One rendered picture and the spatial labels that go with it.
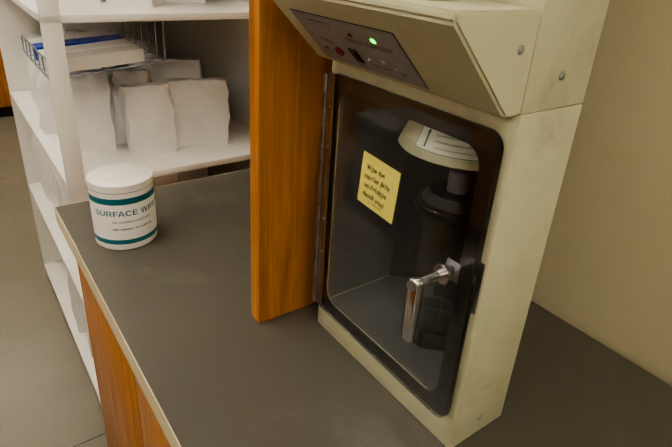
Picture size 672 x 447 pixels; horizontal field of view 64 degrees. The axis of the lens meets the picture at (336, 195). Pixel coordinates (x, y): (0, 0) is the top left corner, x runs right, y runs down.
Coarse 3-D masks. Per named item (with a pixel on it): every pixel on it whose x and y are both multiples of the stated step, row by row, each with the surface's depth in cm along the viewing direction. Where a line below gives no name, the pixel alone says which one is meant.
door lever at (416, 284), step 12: (420, 276) 62; (432, 276) 63; (444, 276) 64; (408, 288) 62; (420, 288) 62; (408, 300) 63; (420, 300) 63; (408, 312) 63; (420, 312) 64; (408, 324) 64; (408, 336) 64
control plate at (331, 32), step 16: (304, 16) 64; (320, 16) 61; (320, 32) 65; (336, 32) 61; (352, 32) 58; (368, 32) 55; (384, 32) 53; (352, 48) 62; (368, 48) 59; (384, 48) 56; (400, 48) 53; (368, 64) 63; (400, 64) 57; (416, 80) 58
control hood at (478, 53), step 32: (288, 0) 63; (320, 0) 57; (352, 0) 52; (384, 0) 49; (416, 0) 49; (448, 0) 51; (480, 0) 53; (416, 32) 48; (448, 32) 44; (480, 32) 45; (512, 32) 47; (352, 64) 67; (416, 64) 54; (448, 64) 49; (480, 64) 46; (512, 64) 49; (448, 96) 56; (480, 96) 51; (512, 96) 51
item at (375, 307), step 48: (336, 96) 75; (384, 96) 67; (336, 144) 77; (384, 144) 69; (432, 144) 62; (480, 144) 56; (336, 192) 80; (432, 192) 63; (480, 192) 57; (336, 240) 83; (384, 240) 73; (432, 240) 65; (480, 240) 58; (336, 288) 86; (384, 288) 75; (432, 288) 67; (384, 336) 77; (432, 336) 68; (432, 384) 70
